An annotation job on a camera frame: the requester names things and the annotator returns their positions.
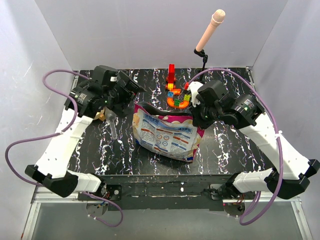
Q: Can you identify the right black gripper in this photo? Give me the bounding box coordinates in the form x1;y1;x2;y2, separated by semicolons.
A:
188;97;222;131

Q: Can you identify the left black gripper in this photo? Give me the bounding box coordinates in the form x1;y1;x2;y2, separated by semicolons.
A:
104;72;147;118

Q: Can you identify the translucent plastic food scoop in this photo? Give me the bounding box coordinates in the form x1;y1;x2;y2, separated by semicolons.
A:
105;112;118;140

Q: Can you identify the pink pet food bag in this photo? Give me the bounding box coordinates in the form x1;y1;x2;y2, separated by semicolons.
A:
132;102;205;163

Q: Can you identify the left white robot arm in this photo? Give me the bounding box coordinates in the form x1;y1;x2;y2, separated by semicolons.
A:
25;66;145;200

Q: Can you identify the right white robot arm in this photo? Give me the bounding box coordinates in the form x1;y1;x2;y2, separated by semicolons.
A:
189;91;320;200

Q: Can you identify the lower yellow pet bowl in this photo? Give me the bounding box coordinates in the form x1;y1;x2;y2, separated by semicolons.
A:
93;109;106;122

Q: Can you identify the colourful toy block track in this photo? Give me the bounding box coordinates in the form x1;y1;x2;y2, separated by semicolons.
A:
166;89;191;110

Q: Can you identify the red toy block tower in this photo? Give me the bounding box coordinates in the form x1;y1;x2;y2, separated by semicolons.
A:
165;64;176;91

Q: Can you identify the black microphone stand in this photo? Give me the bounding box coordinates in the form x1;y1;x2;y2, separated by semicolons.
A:
193;49;208;84

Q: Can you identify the pink microphone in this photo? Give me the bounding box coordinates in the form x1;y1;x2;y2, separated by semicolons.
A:
195;9;226;52

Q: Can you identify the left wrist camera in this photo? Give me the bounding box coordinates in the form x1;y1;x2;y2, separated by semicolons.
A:
91;65;119;88

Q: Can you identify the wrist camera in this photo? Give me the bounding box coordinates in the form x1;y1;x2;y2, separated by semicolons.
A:
91;65;119;88
186;80;229;107

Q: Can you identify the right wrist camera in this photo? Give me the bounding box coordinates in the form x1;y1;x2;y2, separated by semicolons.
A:
186;80;229;107

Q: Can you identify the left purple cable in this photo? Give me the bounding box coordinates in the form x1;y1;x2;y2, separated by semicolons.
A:
4;69;124;228

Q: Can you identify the purple cable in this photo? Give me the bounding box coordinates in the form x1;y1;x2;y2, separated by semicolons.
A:
187;68;285;226
4;69;124;228

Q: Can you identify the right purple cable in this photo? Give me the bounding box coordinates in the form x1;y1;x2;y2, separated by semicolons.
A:
187;68;285;226

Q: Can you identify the aluminium frame rail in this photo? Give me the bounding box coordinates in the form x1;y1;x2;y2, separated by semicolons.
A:
21;70;313;240

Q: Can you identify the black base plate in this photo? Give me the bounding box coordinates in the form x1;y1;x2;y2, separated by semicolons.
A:
93;174;232;211

